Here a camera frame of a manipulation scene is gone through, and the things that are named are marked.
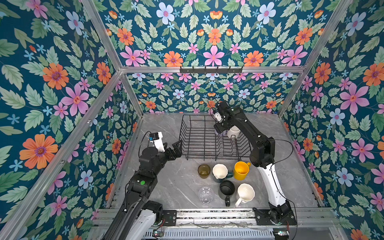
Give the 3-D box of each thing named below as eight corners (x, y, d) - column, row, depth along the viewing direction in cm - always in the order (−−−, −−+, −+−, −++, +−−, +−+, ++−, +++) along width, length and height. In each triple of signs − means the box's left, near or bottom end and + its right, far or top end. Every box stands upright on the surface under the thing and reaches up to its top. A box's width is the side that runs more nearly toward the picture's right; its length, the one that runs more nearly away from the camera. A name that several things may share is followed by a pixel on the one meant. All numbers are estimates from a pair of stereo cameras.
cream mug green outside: (212, 184, 86) (213, 178, 78) (211, 171, 91) (212, 163, 83) (230, 184, 86) (233, 178, 78) (229, 171, 91) (232, 163, 83)
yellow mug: (232, 180, 87) (235, 174, 80) (231, 168, 92) (233, 161, 85) (248, 180, 87) (252, 174, 80) (246, 168, 92) (250, 161, 85)
